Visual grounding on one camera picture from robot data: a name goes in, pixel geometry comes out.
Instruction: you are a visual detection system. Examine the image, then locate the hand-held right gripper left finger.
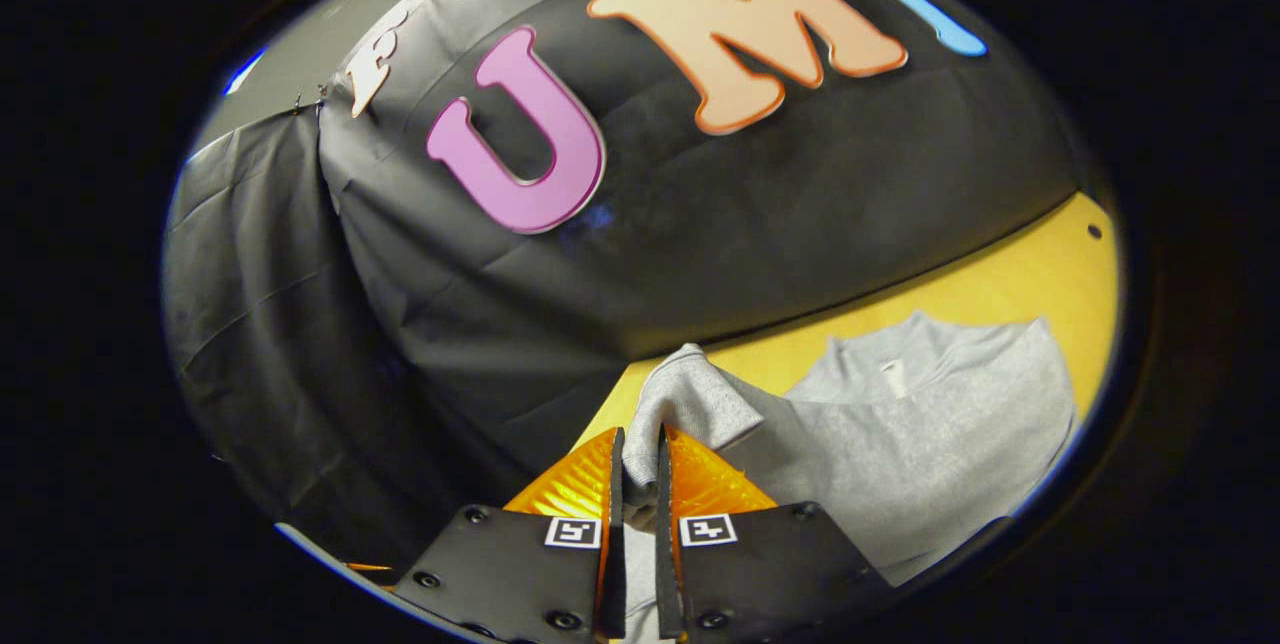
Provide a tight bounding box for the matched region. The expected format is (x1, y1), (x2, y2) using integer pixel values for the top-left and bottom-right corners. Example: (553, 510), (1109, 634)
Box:
(390, 426), (628, 643)

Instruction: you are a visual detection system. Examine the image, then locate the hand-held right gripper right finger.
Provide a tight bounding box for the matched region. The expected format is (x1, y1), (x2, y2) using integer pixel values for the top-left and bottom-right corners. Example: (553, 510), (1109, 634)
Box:
(655, 424), (896, 643)

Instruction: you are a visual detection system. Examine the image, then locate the grey sweatshirt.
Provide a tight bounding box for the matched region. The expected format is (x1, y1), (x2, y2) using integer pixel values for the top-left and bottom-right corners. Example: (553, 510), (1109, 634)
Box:
(620, 312), (1081, 644)

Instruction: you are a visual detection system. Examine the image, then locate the black backdrop cloth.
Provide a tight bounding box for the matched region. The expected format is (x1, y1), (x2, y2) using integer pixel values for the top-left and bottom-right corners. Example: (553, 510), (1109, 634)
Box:
(162, 0), (1093, 570)

